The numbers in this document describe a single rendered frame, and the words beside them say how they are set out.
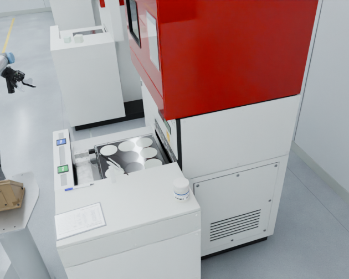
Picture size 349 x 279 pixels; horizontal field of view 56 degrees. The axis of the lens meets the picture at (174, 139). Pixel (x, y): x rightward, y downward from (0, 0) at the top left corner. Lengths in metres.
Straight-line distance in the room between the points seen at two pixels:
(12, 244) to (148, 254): 0.83
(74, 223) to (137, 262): 0.35
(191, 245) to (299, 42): 1.10
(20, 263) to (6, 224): 0.43
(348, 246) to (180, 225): 1.57
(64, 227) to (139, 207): 0.33
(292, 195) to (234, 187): 1.08
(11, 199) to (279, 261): 1.77
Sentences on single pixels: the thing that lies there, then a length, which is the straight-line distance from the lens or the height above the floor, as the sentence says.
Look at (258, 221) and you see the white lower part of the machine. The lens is 2.40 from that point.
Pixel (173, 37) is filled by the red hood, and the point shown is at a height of 1.62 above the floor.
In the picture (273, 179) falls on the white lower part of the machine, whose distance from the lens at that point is 2.16.
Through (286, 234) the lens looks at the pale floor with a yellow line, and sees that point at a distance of 2.73.
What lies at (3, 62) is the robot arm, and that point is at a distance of 2.33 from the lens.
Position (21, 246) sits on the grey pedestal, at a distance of 2.14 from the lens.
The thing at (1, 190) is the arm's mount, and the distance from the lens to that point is 1.86.
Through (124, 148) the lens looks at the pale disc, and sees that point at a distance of 1.98.
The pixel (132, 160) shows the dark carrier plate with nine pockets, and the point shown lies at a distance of 1.88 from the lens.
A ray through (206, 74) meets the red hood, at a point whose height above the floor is 1.43.
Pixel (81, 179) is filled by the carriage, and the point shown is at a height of 0.88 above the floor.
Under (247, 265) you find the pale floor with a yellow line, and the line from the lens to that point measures 2.51.
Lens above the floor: 2.06
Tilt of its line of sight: 35 degrees down
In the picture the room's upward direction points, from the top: 3 degrees counter-clockwise
